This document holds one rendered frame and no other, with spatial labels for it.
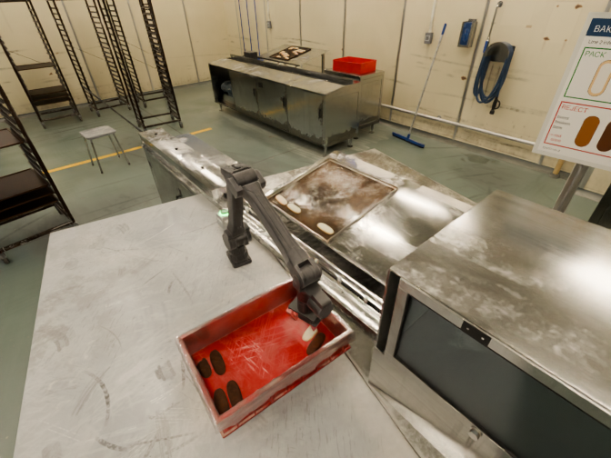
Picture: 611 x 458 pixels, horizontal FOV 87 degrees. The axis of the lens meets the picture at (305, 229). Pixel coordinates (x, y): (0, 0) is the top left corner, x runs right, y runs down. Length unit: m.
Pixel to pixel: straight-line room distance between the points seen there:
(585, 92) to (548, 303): 0.87
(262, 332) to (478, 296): 0.75
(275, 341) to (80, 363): 0.65
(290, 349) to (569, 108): 1.26
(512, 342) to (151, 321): 1.15
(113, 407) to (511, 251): 1.17
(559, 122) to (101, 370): 1.78
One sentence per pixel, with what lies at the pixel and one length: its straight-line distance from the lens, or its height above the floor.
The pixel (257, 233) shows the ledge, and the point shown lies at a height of 0.86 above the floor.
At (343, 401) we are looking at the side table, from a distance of 1.09.
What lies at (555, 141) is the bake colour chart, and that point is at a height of 1.33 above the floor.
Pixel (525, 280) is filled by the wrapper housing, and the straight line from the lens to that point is 0.82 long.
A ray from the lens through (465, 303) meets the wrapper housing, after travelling 0.72.
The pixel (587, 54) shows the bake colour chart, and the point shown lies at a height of 1.61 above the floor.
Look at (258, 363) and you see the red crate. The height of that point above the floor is 0.82.
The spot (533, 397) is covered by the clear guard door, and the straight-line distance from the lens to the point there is 0.74.
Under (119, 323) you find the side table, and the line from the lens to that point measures 1.43.
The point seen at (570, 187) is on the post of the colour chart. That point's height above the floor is 1.18.
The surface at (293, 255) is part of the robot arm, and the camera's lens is 0.96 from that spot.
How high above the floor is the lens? 1.80
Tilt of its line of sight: 37 degrees down
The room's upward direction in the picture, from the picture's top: 2 degrees counter-clockwise
